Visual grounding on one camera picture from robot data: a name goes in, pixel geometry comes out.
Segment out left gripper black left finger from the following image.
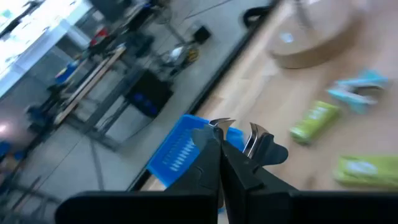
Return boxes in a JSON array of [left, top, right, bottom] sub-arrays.
[[164, 126, 224, 192]]

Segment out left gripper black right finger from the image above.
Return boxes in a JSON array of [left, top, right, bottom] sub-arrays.
[[221, 140, 297, 200]]

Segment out green staples box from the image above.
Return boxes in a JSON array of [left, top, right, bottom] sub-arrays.
[[290, 100, 340, 146], [333, 154, 398, 191]]

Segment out teal staple remover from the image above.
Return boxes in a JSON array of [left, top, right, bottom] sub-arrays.
[[326, 68, 390, 114]]

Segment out blue plastic basket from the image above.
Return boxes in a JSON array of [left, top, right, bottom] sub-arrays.
[[146, 114, 246, 188]]

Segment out black box with blue lights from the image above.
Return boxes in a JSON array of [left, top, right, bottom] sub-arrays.
[[125, 70, 174, 119]]

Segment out small black box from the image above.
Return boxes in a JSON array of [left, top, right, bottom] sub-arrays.
[[192, 24, 213, 45]]

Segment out white shade wooden base lamp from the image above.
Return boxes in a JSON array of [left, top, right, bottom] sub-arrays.
[[269, 0, 365, 70]]

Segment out wooden workbench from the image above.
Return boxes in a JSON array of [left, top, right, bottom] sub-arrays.
[[53, 45, 127, 126]]

